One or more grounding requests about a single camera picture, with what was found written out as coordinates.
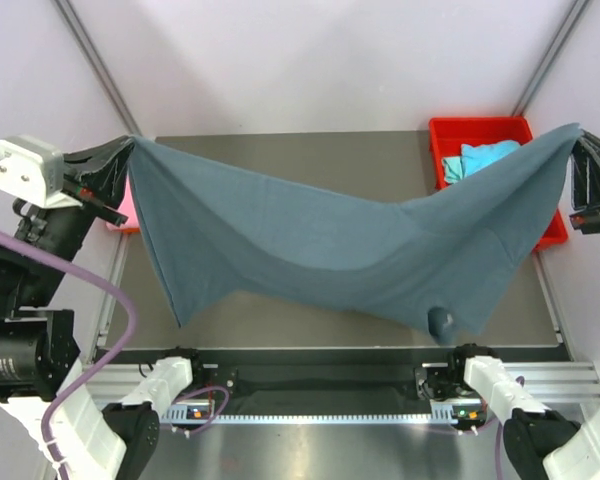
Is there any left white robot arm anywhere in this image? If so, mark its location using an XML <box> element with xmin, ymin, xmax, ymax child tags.
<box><xmin>0</xmin><ymin>135</ymin><xmax>207</xmax><ymax>479</ymax></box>

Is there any corner aluminium post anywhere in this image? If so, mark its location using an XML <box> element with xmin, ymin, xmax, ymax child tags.
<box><xmin>511</xmin><ymin>0</ymin><xmax>593</xmax><ymax>117</ymax></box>
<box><xmin>51</xmin><ymin>0</ymin><xmax>143</xmax><ymax>136</ymax></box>

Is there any aluminium frame rail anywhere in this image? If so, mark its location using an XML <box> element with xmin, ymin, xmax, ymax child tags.
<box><xmin>87</xmin><ymin>347</ymin><xmax>600</xmax><ymax>432</ymax></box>

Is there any right corner aluminium post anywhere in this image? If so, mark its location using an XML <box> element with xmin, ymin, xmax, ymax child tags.
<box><xmin>511</xmin><ymin>0</ymin><xmax>593</xmax><ymax>117</ymax></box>

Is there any cyan t shirt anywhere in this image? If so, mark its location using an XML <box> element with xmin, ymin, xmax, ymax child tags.
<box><xmin>442</xmin><ymin>140</ymin><xmax>520</xmax><ymax>185</ymax></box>

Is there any grey slotted cable duct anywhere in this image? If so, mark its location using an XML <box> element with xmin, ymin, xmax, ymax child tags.
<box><xmin>160</xmin><ymin>401</ymin><xmax>488</xmax><ymax>427</ymax></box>

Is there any red plastic bin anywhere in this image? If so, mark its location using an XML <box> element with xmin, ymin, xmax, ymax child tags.
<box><xmin>429</xmin><ymin>117</ymin><xmax>581</xmax><ymax>251</ymax></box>

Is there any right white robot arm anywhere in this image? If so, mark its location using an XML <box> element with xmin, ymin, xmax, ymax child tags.
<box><xmin>446</xmin><ymin>132</ymin><xmax>600</xmax><ymax>479</ymax></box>

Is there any slate blue t shirt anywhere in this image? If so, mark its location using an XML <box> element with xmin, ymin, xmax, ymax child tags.
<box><xmin>129</xmin><ymin>123</ymin><xmax>583</xmax><ymax>343</ymax></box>

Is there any pink folded t shirt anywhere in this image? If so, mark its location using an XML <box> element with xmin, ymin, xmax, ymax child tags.
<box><xmin>106</xmin><ymin>180</ymin><xmax>140</xmax><ymax>232</ymax></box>

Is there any left corner aluminium post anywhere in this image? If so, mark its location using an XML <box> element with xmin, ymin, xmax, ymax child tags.
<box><xmin>51</xmin><ymin>0</ymin><xmax>143</xmax><ymax>136</ymax></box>

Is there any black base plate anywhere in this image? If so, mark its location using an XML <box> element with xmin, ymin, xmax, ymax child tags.
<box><xmin>92</xmin><ymin>347</ymin><xmax>509</xmax><ymax>416</ymax></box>

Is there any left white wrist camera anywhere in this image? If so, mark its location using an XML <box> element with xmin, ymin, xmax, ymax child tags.
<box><xmin>0</xmin><ymin>135</ymin><xmax>82</xmax><ymax>209</ymax></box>

